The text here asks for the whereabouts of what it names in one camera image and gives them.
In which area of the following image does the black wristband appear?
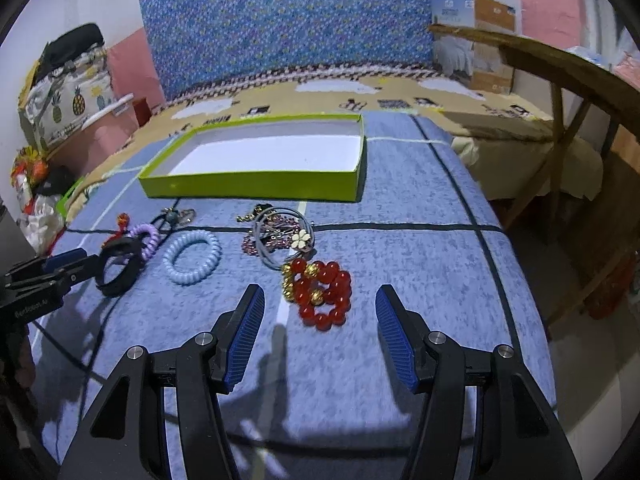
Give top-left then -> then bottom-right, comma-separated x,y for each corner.
96,236 -> 144,298

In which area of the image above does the red knotted cord bracelet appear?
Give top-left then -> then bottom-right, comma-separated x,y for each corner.
102,212 -> 132,246

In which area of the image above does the blue grey checked blanket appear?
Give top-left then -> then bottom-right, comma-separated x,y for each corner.
32,113 -> 556,479

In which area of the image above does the colourful plastic bags pile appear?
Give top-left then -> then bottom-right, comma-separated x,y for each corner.
10,146 -> 81,256

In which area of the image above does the black gold flower brooch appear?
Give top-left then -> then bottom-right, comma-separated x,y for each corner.
235,203 -> 274,223

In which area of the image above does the pink rhinestone hair clip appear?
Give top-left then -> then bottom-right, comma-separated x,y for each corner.
241,214 -> 299,257

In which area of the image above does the purple spiral hair tie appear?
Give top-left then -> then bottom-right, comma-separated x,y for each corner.
127,223 -> 162,262

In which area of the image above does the brown wooden chair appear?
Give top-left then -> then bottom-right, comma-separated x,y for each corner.
429,24 -> 639,325

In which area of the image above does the blue floral headboard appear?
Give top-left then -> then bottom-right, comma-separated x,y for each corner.
140,0 -> 433,99

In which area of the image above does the red bead bracelet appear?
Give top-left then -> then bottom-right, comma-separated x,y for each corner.
280,257 -> 354,333

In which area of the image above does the black cord teal bead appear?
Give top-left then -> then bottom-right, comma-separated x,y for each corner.
151,207 -> 196,234

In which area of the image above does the black bag on top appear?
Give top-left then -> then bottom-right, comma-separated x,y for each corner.
35,23 -> 104,81

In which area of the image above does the pineapple print storage bag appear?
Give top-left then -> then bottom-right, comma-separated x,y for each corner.
18,44 -> 117,153

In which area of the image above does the grey hair tie with flower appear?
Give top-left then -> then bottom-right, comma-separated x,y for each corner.
252,207 -> 317,273

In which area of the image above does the green shallow cardboard box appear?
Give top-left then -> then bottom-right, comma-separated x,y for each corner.
139,114 -> 366,203

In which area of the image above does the light blue spiral hair tie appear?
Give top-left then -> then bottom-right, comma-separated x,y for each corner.
162,228 -> 222,286

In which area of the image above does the cardboard quilt box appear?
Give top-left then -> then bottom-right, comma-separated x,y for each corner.
430,0 -> 522,96

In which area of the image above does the pink storage cabinet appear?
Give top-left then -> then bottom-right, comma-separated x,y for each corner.
47,93 -> 139,178

